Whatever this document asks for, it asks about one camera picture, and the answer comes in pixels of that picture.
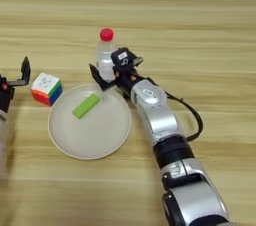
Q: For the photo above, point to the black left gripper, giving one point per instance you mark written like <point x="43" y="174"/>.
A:
<point x="6" y="96"/>

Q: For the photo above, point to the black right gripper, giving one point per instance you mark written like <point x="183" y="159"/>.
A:
<point x="126" y="76"/>

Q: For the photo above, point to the clear bottle red cap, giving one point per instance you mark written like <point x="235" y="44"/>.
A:
<point x="105" y="53"/>

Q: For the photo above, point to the multicolour puzzle cube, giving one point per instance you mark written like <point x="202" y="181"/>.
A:
<point x="46" y="85"/>

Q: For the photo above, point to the green rectangular block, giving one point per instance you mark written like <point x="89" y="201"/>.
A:
<point x="86" y="106"/>

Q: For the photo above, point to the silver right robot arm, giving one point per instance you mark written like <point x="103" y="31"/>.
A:
<point x="163" y="120"/>

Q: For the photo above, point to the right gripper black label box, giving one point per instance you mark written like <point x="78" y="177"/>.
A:
<point x="122" y="56"/>

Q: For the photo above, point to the round beige plate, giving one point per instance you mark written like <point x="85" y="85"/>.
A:
<point x="93" y="133"/>

